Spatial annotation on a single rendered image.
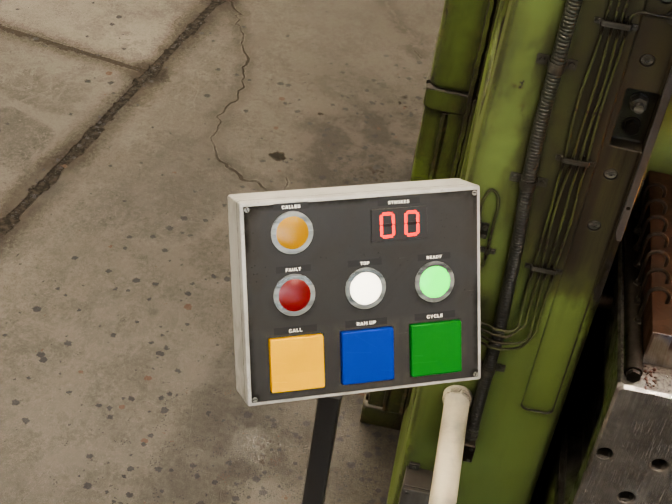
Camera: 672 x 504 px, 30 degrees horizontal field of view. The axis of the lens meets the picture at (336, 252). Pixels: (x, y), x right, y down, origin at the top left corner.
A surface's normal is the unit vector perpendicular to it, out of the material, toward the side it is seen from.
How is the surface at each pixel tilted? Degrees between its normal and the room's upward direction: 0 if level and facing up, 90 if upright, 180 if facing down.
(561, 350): 90
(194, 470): 0
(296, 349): 60
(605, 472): 90
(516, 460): 90
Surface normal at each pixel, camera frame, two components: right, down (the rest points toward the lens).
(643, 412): -0.18, 0.62
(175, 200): 0.11, -0.76
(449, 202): 0.28, 0.18
